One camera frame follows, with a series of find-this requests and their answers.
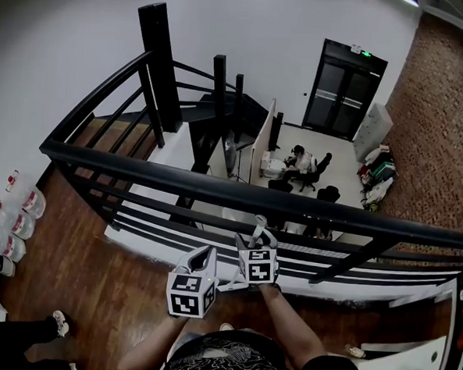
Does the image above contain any pile of bags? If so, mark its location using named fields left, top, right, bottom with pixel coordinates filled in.
left=354, top=143, right=400, bottom=214

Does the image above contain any black tall panel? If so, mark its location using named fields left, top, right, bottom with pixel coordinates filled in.
left=268, top=111, right=284, bottom=152

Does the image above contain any person's right forearm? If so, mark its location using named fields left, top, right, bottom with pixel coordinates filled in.
left=253, top=283, right=333, bottom=370

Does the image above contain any white table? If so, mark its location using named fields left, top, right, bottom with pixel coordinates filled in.
left=354, top=272, right=460, bottom=370

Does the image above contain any black metal railing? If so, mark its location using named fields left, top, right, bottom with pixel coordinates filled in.
left=32, top=0, right=463, bottom=294

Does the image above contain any white filing cabinet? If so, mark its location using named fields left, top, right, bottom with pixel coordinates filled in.
left=352, top=101, right=395, bottom=164

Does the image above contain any person's black printed shirt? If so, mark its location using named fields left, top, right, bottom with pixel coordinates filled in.
left=102, top=320, right=387, bottom=370

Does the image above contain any black staircase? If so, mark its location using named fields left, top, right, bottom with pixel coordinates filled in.
left=165, top=51, right=279, bottom=180

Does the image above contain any white small desk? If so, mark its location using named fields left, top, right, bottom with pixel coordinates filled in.
left=259, top=150, right=291, bottom=180

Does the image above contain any white partition panel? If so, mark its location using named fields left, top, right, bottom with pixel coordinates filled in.
left=249, top=97, right=277, bottom=186

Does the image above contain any black office chair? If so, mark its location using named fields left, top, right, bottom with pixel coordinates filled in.
left=293, top=151, right=333, bottom=194
left=268, top=178, right=294, bottom=194
left=315, top=184, right=342, bottom=206

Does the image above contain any person's left forearm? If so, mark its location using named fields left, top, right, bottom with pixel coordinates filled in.
left=116, top=312, right=191, bottom=370

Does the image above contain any black double door cabinet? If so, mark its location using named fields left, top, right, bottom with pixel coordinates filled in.
left=300, top=37, right=390, bottom=144

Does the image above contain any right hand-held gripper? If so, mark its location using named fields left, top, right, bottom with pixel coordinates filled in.
left=232, top=226, right=283, bottom=288

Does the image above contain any black tripod stand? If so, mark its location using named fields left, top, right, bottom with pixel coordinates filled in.
left=226, top=141, right=255, bottom=185

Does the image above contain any small white floor device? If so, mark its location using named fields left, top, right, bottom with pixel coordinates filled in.
left=0, top=254, right=16, bottom=278

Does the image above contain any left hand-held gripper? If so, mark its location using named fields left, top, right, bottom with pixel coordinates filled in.
left=164, top=243, right=223, bottom=321

